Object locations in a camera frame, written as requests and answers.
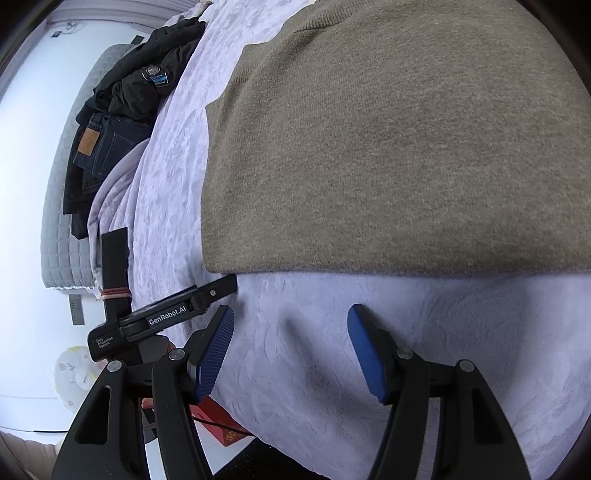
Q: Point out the person's beige clothing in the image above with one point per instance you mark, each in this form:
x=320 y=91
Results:
x=21 y=454

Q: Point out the brown knitted sweater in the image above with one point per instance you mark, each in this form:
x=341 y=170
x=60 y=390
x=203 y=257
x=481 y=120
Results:
x=392 y=138

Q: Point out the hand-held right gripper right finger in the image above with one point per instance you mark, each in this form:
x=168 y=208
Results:
x=367 y=355

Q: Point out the pale lavender textured blanket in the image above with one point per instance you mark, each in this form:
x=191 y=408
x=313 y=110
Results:
x=300 y=350

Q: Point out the dark wall socket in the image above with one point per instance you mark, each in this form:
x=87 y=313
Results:
x=137 y=39

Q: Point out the grey wall socket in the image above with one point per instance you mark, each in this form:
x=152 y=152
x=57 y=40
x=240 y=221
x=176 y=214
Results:
x=76 y=311

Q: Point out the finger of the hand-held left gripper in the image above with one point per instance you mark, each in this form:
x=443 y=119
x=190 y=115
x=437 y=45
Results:
x=217 y=288

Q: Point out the white floral round cushion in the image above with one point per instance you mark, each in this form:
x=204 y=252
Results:
x=69 y=374

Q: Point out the person's left hand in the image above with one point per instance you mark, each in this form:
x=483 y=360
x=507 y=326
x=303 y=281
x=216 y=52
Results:
x=147 y=404

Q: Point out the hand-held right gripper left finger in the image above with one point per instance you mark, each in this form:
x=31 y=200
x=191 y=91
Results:
x=214 y=350

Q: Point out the red box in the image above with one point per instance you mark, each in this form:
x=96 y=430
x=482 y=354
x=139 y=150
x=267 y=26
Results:
x=221 y=413

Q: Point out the red rubber band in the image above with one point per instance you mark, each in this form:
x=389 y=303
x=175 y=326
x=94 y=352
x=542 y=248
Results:
x=115 y=293

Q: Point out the beige cloth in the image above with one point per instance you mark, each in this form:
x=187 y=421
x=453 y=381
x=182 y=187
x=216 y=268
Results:
x=203 y=5

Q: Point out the dark cloth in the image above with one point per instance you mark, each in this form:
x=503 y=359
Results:
x=76 y=207

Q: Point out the black jacket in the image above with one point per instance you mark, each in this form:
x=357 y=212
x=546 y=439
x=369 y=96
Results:
x=134 y=83

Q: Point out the dark blue jeans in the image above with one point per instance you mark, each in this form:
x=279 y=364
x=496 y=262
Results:
x=115 y=147

